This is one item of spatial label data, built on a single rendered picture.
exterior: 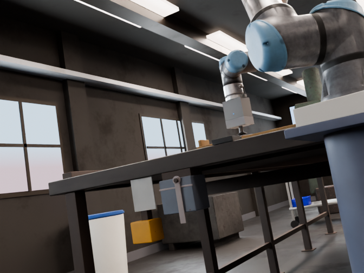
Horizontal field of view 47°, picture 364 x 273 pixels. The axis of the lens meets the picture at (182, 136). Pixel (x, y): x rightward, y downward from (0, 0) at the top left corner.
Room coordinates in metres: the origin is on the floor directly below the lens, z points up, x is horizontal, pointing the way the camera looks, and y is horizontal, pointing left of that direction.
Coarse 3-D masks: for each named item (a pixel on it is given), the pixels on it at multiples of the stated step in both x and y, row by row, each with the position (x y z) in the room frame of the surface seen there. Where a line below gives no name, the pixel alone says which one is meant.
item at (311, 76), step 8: (304, 72) 7.54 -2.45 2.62; (312, 72) 7.47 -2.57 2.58; (304, 80) 7.58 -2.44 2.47; (312, 80) 7.48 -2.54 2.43; (320, 80) 7.53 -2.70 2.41; (312, 88) 7.49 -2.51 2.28; (320, 88) 7.49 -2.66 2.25; (312, 96) 7.51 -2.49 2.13; (320, 96) 7.48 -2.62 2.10; (296, 104) 7.56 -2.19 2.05; (304, 104) 7.52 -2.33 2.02; (312, 184) 7.60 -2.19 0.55; (312, 192) 7.61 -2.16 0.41; (328, 192) 7.40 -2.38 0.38; (320, 200) 7.44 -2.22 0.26; (320, 208) 7.45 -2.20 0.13; (336, 208) 7.38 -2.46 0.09
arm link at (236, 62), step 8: (232, 56) 1.39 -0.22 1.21; (240, 56) 1.39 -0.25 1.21; (248, 56) 1.41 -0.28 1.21; (224, 64) 1.44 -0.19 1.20; (232, 64) 1.39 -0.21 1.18; (240, 64) 1.39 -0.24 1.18; (248, 64) 1.41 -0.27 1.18; (224, 72) 1.48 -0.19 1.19; (232, 72) 1.42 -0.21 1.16; (240, 72) 1.43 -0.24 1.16; (248, 72) 1.45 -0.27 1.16
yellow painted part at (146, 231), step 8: (144, 216) 1.56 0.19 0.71; (136, 224) 1.54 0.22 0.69; (144, 224) 1.52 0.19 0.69; (152, 224) 1.52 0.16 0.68; (160, 224) 1.57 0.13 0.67; (136, 232) 1.54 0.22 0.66; (144, 232) 1.52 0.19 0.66; (152, 232) 1.52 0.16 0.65; (160, 232) 1.56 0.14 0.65; (136, 240) 1.55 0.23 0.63; (144, 240) 1.53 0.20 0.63; (152, 240) 1.51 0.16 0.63
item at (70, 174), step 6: (264, 168) 3.84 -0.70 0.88; (270, 168) 3.97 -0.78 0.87; (276, 168) 4.11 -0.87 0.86; (66, 174) 1.86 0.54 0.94; (72, 174) 1.84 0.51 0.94; (78, 174) 1.87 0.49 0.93; (204, 174) 2.87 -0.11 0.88; (210, 174) 2.94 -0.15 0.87; (216, 174) 3.02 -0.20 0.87; (222, 174) 3.10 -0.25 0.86; (228, 174) 3.18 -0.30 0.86; (234, 174) 3.35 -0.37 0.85; (156, 180) 2.38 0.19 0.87; (108, 186) 2.04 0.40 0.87; (114, 186) 2.07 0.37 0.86; (120, 186) 2.11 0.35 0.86; (126, 186) 2.15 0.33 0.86
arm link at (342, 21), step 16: (336, 0) 0.86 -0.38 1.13; (320, 16) 0.86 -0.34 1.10; (336, 16) 0.86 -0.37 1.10; (352, 16) 0.86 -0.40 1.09; (320, 32) 0.85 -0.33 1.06; (336, 32) 0.85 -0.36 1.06; (352, 32) 0.86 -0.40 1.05; (320, 48) 0.86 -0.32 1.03; (336, 48) 0.87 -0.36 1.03; (352, 48) 0.85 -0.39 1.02; (320, 64) 0.92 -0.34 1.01
